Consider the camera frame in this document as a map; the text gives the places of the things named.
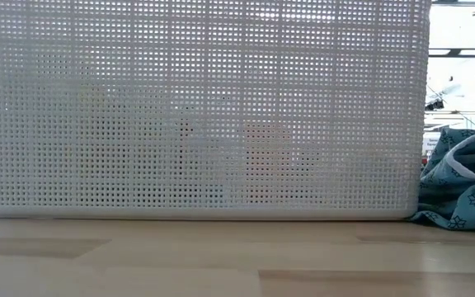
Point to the white perforated plastic basket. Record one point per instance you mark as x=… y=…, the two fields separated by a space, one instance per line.
x=200 y=103

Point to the small black hanging fixture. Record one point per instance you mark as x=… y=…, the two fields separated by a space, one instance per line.
x=434 y=104

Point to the blue patterned cloth cap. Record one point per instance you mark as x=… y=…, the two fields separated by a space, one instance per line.
x=460 y=198

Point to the dark horizontal background beam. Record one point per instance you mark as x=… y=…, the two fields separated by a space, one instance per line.
x=468 y=53

